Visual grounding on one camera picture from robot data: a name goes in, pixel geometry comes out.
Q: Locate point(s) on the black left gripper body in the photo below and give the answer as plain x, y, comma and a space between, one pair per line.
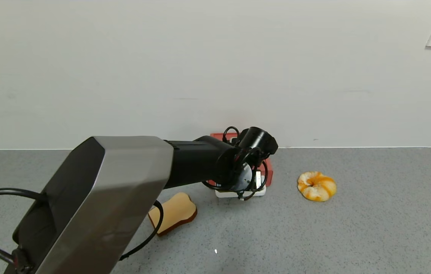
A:
258, 180

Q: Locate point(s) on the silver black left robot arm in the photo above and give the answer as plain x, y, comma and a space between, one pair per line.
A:
116, 190

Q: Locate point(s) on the red drawer cabinet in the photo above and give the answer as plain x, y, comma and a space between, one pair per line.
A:
269, 173

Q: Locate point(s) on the orange white bagel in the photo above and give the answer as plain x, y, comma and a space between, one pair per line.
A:
320, 192

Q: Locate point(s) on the toast bread slice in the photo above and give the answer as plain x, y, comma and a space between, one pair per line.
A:
179, 211

